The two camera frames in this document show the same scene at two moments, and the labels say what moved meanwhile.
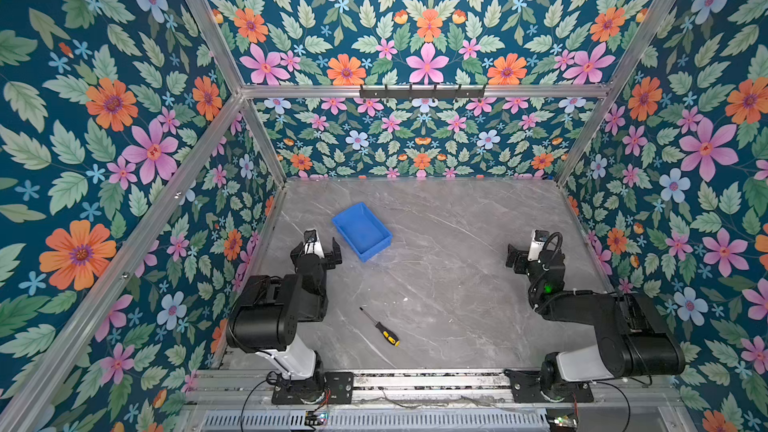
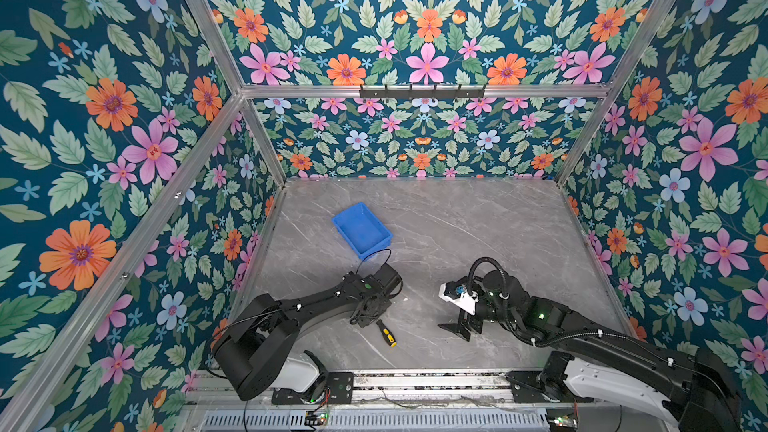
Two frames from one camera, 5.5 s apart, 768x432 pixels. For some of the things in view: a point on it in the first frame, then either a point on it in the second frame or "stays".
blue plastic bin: [363, 230] stays
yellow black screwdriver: [388, 335] stays
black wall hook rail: [422, 94] stays
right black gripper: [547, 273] → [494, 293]
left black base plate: [337, 388] stays
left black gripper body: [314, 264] → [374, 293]
